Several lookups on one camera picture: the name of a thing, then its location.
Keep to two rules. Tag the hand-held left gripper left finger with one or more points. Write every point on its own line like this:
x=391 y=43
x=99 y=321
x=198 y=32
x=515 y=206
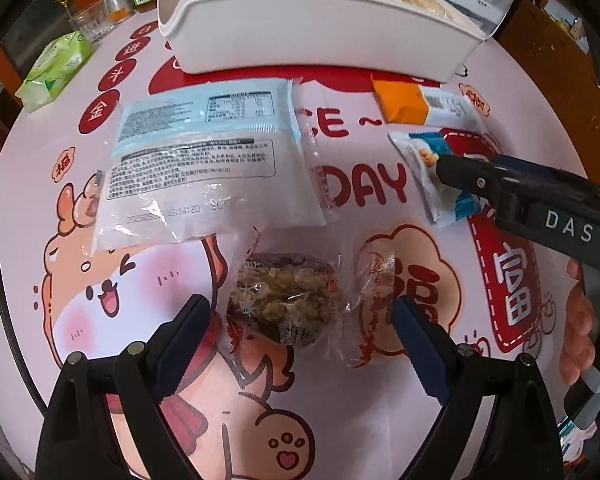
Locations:
x=180 y=350

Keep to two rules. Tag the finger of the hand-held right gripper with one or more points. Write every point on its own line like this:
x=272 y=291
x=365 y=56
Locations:
x=475 y=177
x=545 y=177

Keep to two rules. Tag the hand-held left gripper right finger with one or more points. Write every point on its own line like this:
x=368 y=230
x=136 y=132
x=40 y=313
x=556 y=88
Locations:
x=420 y=345

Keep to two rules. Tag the blue and white snack packet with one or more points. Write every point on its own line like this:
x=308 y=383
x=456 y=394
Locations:
x=430 y=195

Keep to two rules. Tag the dark snack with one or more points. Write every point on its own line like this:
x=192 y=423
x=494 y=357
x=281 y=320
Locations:
x=280 y=300

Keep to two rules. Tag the white plastic bin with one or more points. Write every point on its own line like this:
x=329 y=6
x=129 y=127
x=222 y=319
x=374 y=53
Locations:
x=280 y=35

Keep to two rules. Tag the person's right hand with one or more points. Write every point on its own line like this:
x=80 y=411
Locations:
x=577 y=330

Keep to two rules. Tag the wooden shelf cabinet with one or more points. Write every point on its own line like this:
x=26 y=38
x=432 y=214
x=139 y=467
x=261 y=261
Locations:
x=555 y=85

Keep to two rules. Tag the orange snack packet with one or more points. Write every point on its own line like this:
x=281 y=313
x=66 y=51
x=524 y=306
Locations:
x=400 y=102

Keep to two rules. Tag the large clear packet blue label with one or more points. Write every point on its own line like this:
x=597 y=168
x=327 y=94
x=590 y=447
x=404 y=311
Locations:
x=205 y=170

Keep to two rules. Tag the green tissue pack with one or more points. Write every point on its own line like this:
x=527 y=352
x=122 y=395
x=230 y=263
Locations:
x=55 y=70

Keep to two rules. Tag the glass door with gold ornament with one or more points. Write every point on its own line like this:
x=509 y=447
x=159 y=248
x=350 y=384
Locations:
x=5 y=75

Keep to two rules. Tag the clear glass cup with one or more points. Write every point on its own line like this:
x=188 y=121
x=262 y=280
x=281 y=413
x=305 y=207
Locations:
x=92 y=22

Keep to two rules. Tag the small metal jar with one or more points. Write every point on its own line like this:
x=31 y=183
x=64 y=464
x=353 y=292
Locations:
x=116 y=2

